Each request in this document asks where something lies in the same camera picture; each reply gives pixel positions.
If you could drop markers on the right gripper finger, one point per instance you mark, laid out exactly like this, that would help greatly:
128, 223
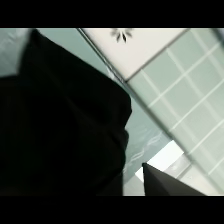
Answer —
163, 185

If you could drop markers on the black garment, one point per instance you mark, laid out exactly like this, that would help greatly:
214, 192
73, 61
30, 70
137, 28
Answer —
63, 133

